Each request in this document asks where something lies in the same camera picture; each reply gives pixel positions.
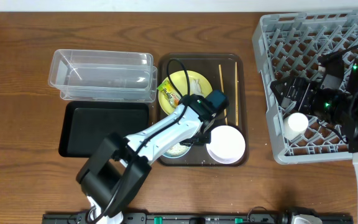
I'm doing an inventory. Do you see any black waste tray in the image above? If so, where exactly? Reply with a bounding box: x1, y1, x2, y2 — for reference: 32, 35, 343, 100
58, 101, 149, 157

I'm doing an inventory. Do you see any white napkin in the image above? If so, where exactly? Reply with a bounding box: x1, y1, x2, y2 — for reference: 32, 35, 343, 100
190, 79, 204, 96

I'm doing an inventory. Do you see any white bowl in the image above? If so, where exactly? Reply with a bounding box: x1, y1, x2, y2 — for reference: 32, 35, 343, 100
206, 125, 246, 164

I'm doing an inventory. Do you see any dark brown serving tray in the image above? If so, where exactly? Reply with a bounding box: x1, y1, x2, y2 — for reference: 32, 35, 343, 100
157, 53, 249, 167

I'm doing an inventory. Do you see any light blue bowl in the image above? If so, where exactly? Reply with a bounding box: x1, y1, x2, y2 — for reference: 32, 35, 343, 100
162, 142, 192, 159

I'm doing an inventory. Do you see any clear plastic bin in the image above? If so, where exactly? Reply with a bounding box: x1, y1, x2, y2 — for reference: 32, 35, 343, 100
48, 49, 157, 103

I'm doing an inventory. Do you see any green snack wrapper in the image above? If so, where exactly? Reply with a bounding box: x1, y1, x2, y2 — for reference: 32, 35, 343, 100
157, 78, 181, 108

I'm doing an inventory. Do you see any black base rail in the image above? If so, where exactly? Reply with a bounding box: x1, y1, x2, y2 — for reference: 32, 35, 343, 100
42, 212, 354, 224

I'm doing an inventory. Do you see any grey dishwasher rack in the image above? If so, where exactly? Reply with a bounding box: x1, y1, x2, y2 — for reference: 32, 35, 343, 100
252, 10, 358, 165

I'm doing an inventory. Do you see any left wooden chopstick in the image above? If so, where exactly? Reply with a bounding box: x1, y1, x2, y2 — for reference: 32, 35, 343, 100
218, 64, 228, 125

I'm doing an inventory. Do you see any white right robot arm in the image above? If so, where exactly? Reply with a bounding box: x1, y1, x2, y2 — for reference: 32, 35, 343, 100
270, 44, 358, 193

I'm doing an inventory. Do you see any yellow plate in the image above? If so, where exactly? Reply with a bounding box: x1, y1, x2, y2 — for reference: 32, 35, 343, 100
158, 70, 213, 114

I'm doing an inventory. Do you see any rice food waste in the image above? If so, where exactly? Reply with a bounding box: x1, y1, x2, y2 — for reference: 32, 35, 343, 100
165, 142, 190, 157

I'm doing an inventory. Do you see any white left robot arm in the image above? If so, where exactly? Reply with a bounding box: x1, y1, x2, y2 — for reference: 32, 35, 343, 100
76, 90, 229, 223

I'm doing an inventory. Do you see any white paper cup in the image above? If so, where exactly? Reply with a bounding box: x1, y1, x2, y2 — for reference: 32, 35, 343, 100
283, 113, 309, 141

